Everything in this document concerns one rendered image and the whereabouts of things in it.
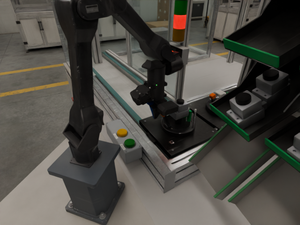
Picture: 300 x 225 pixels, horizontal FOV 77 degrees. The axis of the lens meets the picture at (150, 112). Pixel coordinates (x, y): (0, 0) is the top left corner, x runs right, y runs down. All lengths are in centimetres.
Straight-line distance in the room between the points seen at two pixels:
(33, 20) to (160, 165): 543
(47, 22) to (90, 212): 543
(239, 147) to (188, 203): 26
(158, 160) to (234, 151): 25
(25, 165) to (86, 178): 175
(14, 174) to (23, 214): 146
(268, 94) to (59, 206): 69
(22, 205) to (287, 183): 77
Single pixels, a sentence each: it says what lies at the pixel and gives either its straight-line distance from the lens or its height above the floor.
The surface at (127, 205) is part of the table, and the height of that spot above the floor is 86.
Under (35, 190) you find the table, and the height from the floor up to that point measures 86.
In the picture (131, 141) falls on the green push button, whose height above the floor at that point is 97.
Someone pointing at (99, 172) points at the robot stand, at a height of 106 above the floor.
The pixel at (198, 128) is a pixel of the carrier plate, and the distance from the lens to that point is 81.
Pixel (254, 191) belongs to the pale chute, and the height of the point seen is 103.
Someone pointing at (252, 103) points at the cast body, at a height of 126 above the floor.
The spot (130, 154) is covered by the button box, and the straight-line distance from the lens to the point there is 71.
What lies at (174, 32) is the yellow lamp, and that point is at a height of 129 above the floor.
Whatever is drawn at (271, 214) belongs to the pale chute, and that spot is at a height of 103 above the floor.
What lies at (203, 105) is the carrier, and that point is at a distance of 97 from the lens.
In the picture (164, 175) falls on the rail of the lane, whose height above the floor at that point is 96.
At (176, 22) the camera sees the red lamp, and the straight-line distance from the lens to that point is 84.
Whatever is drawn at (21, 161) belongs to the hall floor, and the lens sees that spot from 232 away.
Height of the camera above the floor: 146
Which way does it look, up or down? 34 degrees down
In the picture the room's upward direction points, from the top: straight up
